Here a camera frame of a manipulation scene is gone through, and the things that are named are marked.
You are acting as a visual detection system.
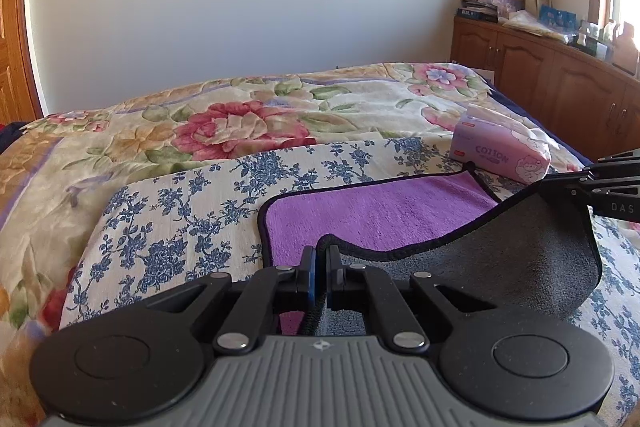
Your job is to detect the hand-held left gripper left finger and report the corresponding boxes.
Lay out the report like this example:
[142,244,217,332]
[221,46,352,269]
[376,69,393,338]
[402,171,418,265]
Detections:
[145,247,319,356]

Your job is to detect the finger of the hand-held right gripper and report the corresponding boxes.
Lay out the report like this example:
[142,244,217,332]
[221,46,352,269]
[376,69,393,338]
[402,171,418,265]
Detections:
[582,147,640,174]
[542,170,640,202]

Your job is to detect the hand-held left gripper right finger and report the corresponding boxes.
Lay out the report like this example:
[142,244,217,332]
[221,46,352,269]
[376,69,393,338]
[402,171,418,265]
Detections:
[325,244,497,354]

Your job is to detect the purple and grey towel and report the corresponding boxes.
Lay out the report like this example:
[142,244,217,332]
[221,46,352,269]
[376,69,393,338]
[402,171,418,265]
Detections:
[257,162,604,339]

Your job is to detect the dark blue bed sheet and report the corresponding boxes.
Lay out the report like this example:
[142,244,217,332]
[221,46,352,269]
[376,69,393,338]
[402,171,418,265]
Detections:
[482,74,598,168]

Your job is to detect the pink tissue pack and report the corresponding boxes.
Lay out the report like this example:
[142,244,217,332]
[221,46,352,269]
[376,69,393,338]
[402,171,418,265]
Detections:
[448,103,552,186]

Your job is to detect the wooden cabinet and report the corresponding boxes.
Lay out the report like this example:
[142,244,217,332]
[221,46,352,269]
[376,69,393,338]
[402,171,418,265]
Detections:
[450,14,640,164]

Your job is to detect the group of bottles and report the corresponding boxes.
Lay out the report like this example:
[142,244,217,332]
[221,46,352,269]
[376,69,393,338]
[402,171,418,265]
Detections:
[570,19,640,75]

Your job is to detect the blue floral white bed cover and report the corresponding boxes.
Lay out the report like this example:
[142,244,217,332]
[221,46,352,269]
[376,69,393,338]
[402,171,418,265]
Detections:
[59,136,640,427]

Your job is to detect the blue printed box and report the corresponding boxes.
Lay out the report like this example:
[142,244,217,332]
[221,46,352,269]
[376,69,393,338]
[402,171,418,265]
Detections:
[538,4,577,30]

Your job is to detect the yellow cloth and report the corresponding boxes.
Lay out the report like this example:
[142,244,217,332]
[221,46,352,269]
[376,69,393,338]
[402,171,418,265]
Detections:
[501,9,570,42]

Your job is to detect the floral blanket with pink flowers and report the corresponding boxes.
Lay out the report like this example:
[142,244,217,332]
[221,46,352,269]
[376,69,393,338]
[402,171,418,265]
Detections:
[0,62,586,427]

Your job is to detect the stack of dark boxes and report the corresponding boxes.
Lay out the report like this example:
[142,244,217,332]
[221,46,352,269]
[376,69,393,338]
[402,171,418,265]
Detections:
[456,0,501,24]

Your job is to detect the wooden door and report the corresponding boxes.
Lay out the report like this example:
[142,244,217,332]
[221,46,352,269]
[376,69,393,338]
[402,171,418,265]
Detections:
[0,0,45,124]

